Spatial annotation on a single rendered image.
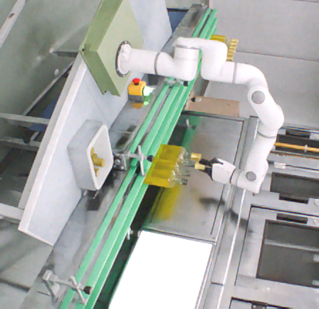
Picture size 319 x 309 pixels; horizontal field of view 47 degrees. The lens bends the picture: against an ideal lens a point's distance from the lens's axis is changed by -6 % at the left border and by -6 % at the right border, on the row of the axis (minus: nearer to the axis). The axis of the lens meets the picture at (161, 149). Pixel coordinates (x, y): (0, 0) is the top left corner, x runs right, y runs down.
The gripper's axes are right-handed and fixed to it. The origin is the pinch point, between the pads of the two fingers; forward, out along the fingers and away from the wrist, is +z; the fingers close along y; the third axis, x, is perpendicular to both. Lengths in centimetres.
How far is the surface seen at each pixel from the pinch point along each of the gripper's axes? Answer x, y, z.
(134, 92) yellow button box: -11, 20, 44
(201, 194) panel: 5.4, -13.1, -2.2
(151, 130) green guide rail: 3.9, 13.5, 25.0
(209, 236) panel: 25.5, -13.2, -16.9
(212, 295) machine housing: 50, -15, -31
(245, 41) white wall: -556, -192, 194
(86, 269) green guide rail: 72, 2, 9
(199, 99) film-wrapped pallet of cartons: -366, -224, 196
